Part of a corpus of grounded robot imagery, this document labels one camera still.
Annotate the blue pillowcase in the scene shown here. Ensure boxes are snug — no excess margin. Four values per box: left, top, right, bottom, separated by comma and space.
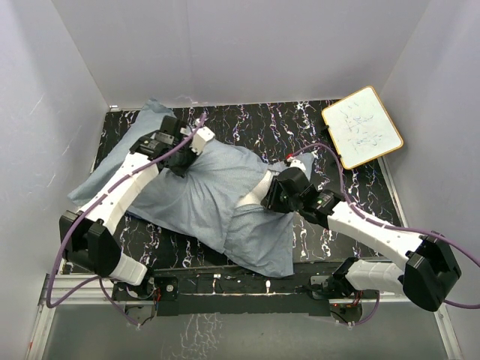
67, 97, 314, 278

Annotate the white pillow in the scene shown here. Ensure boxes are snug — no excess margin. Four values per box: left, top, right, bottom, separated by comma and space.
235, 170, 274, 208

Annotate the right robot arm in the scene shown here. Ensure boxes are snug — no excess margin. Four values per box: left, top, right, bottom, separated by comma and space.
262, 167, 461, 312

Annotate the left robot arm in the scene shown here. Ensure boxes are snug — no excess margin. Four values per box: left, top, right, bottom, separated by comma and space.
59, 115, 215, 299

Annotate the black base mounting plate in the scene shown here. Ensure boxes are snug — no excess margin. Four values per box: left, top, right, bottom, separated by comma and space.
112, 261, 377, 323

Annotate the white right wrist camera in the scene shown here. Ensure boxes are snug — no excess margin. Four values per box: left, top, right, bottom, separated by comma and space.
285, 154, 307, 175

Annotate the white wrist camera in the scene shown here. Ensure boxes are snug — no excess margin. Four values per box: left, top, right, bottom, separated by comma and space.
285, 154, 307, 175
187, 126, 215, 155

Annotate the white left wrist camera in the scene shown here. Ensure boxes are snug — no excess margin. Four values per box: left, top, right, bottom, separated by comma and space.
187, 126, 215, 155

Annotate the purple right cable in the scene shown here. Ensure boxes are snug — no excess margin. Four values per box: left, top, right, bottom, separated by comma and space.
292, 142, 480, 327

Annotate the purple cable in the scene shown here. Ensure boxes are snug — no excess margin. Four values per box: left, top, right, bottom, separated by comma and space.
43, 112, 208, 332
292, 142, 480, 327

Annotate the small whiteboard wooden frame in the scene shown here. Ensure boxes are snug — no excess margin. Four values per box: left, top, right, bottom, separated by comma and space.
322, 85, 404, 170

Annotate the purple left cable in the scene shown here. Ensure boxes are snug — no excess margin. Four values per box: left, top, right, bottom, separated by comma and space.
43, 112, 208, 332

